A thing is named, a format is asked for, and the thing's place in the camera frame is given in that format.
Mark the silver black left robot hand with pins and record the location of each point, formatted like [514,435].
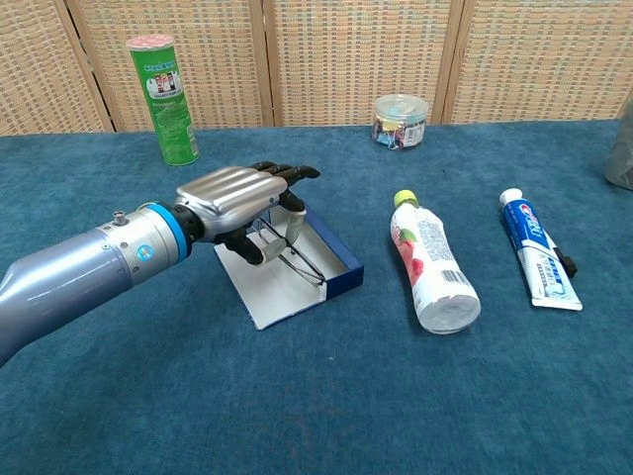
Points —
[227,203]

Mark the thin-framed eyeglasses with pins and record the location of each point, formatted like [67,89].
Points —
[306,269]

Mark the blue white glasses case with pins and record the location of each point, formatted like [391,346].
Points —
[297,292]

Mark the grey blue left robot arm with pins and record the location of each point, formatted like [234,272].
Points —
[74,277]

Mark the green chips can pink lid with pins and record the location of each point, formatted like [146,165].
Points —
[170,109]

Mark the woven bamboo folding screen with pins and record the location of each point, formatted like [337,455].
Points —
[346,59]

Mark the clear jar of binder clips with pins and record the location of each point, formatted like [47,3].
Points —
[399,123]

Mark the blue felt table cloth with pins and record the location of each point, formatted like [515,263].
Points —
[297,396]

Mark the white drink bottle green cap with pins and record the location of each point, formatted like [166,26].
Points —
[435,267]

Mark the blue white toothpaste tube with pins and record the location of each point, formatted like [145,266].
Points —
[539,252]

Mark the grey garbage bag roll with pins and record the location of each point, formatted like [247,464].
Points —
[622,158]

